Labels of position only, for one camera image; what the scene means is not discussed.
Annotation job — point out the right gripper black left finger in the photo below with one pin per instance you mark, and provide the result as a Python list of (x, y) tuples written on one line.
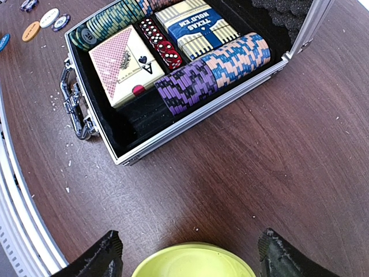
[(103, 258)]

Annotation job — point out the aluminium poker case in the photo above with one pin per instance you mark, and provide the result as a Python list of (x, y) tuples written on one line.
[(138, 127)]

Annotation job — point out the pink-blue poker chip stack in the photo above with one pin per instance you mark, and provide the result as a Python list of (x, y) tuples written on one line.
[(237, 58)]

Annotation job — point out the blue small blind button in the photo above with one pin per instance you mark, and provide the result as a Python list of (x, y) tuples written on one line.
[(4, 41)]

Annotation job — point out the red card deck box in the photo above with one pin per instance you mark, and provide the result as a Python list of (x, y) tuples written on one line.
[(125, 66)]

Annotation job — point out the green poker chip stack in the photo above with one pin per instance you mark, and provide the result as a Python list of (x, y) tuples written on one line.
[(107, 22)]

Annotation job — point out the dark poker chip by dealer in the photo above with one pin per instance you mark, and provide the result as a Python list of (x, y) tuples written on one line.
[(61, 22)]

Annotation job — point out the purple poker chip stack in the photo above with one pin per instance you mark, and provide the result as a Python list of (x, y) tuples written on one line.
[(187, 86)]

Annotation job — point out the orange big blind button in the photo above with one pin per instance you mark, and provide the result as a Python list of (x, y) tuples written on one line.
[(31, 31)]

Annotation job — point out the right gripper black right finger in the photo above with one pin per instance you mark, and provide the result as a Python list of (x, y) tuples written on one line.
[(279, 258)]

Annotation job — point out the aluminium front rail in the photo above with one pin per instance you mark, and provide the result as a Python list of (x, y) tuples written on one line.
[(25, 239)]

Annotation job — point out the green bowl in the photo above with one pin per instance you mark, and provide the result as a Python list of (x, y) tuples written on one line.
[(193, 259)]

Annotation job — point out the white dealer button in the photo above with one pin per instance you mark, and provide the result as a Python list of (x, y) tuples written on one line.
[(49, 17)]

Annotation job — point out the row of red dice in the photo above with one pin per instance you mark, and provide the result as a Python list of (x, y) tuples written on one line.
[(161, 44)]

